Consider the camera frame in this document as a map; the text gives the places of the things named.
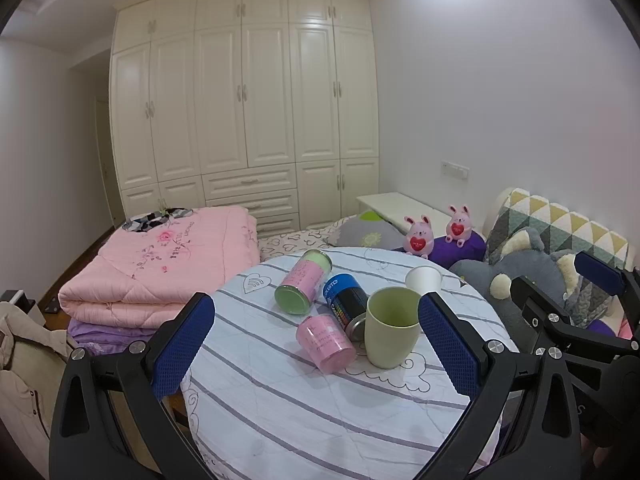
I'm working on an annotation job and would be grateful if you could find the bed with heart print sheet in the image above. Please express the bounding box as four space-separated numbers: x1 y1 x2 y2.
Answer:
257 220 362 262

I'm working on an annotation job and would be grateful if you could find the grey plush elephant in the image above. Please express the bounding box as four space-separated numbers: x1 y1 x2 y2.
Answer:
450 227 626 332

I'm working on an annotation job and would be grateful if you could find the folded pink quilt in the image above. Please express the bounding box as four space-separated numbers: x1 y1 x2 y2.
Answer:
59 206 262 330

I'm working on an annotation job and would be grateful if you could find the pink plush toy with heart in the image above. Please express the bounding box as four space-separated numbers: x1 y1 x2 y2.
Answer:
403 215 435 259
445 204 474 249

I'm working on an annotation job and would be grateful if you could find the cream wardrobe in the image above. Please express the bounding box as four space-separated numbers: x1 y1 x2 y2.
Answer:
109 0 381 234

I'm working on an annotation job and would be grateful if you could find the light green cup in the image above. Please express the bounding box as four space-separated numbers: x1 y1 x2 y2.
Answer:
364 287 422 369

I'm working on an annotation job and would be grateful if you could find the round table with striped cloth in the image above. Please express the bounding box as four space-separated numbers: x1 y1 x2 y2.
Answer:
180 246 521 480

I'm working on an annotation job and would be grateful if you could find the white cup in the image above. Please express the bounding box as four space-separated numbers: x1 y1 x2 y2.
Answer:
405 266 444 295

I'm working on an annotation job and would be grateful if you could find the black spray can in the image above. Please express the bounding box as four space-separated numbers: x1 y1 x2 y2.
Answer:
324 274 372 343

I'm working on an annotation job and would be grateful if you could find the pink canister with green ends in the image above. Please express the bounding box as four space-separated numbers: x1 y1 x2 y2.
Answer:
274 249 334 317

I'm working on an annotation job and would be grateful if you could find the small pink canister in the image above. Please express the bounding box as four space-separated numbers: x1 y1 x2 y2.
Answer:
296 312 357 375

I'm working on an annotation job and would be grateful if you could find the black and white cloth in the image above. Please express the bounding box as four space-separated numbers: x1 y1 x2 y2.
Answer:
122 207 197 234

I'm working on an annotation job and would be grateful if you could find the purple cushion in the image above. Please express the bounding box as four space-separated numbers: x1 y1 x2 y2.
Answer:
429 230 487 268

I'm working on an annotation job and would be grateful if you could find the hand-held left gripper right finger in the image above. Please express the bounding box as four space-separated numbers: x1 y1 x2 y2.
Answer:
415 291 582 480

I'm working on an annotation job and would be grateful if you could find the white nightstand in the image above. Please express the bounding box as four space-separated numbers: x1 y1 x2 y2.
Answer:
356 192 454 237

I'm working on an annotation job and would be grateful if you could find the beige jacket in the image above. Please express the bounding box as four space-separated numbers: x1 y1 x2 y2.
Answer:
0 302 77 443

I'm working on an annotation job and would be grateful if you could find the headboard with triangle pattern cover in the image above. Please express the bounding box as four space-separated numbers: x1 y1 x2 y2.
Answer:
482 187 637 272

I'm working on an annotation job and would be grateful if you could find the grey pillow with green print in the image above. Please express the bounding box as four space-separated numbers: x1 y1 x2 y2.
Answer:
332 211 409 250

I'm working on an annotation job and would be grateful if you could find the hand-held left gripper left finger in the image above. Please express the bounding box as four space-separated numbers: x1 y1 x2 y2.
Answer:
48 292 216 480

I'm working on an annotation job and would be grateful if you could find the white door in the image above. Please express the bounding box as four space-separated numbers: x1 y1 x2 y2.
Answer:
94 100 125 227

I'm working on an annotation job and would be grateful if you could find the folded purple blanket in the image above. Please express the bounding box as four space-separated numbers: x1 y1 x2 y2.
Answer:
67 317 168 357

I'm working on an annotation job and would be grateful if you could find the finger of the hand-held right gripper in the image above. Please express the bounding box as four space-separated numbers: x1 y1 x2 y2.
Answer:
509 275 640 361
574 251 640 326

